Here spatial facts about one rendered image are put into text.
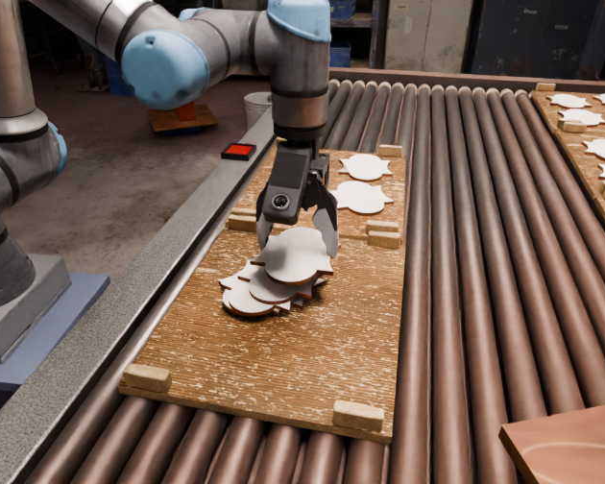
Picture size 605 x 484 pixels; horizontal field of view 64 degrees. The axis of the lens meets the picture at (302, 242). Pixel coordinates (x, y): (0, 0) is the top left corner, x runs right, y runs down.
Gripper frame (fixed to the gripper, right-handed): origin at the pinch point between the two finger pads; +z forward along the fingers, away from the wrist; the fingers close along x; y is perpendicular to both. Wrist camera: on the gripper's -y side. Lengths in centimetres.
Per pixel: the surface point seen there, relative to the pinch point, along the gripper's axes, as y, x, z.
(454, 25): 486, -52, 41
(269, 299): -7.0, 2.5, 3.9
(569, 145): 76, -58, 7
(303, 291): -4.2, -2.1, 3.8
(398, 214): 28.2, -14.8, 7.1
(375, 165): 50, -8, 6
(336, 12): 470, 66, 31
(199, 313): -8.7, 13.2, 7.3
